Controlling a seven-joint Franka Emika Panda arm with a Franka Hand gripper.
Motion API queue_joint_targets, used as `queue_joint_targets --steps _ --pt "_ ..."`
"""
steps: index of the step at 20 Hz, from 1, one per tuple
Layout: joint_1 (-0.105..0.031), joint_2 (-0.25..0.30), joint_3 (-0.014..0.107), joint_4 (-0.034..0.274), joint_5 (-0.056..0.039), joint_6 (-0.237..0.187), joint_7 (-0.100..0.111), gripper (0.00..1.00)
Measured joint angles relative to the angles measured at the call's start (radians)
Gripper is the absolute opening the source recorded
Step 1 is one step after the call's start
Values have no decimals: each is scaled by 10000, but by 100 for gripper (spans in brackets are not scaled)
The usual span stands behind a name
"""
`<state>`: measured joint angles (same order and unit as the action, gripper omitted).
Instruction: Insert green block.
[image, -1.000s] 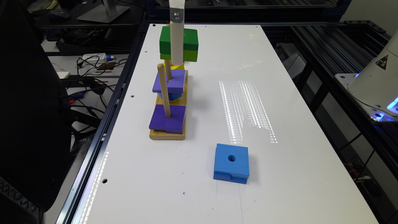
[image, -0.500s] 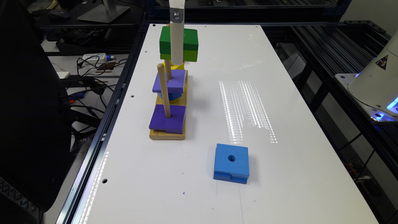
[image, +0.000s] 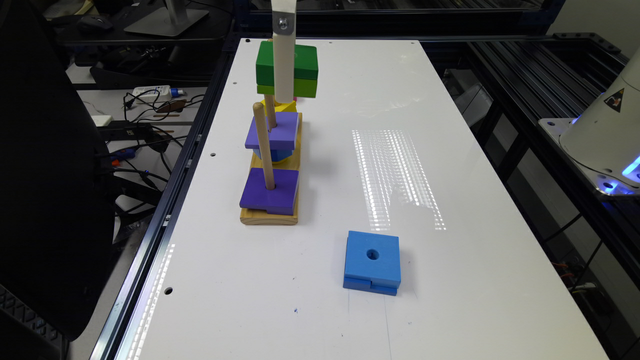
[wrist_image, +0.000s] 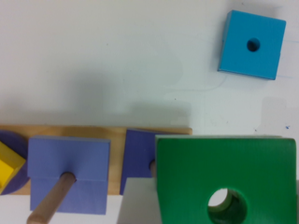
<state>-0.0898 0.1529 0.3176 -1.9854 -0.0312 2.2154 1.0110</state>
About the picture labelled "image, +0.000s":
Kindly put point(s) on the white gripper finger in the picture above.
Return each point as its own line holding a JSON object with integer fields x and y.
{"x": 284, "y": 37}

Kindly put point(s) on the green square block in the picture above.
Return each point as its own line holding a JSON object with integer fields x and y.
{"x": 306, "y": 70}

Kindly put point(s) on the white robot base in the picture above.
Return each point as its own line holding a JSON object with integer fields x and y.
{"x": 603, "y": 142}

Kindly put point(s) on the yellow block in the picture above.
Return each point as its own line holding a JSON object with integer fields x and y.
{"x": 285, "y": 107}

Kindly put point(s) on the light purple square block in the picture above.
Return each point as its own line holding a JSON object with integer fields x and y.
{"x": 282, "y": 137}

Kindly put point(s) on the blue block under purple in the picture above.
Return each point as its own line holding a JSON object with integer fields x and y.
{"x": 277, "y": 156}

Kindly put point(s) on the dark purple square block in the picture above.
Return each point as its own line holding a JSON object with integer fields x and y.
{"x": 280, "y": 201}

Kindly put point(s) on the blue square block with hole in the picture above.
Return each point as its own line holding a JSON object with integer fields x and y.
{"x": 372, "y": 263}

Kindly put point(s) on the middle wooden peg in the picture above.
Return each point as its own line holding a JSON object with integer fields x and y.
{"x": 270, "y": 111}

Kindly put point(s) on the wooden peg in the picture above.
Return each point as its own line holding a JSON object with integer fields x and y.
{"x": 264, "y": 145}
{"x": 270, "y": 111}

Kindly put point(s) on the front wooden peg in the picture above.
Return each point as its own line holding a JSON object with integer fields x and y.
{"x": 264, "y": 145}

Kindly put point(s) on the silver monitor stand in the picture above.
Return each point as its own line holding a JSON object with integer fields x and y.
{"x": 170, "y": 21}

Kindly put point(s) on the white power strip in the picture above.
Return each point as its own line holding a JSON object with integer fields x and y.
{"x": 158, "y": 93}

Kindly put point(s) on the black computer mouse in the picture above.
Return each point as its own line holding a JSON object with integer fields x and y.
{"x": 94, "y": 24}

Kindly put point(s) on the wooden peg base board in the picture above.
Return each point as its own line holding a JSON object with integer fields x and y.
{"x": 261, "y": 217}

